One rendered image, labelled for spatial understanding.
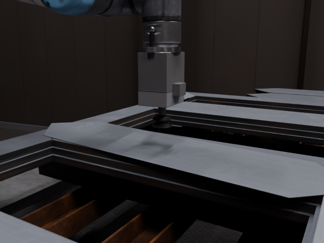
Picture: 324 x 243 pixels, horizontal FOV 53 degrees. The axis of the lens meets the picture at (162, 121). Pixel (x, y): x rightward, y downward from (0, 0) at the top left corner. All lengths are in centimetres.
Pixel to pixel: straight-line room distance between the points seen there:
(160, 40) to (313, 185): 36
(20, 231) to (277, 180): 38
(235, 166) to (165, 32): 27
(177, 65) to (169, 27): 8
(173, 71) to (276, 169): 26
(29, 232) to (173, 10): 44
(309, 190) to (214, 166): 16
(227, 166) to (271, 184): 9
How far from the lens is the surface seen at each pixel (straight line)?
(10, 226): 44
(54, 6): 56
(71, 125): 91
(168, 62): 62
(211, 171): 57
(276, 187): 53
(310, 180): 58
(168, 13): 63
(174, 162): 61
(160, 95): 62
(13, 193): 99
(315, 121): 102
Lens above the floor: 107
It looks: 13 degrees down
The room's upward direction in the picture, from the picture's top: straight up
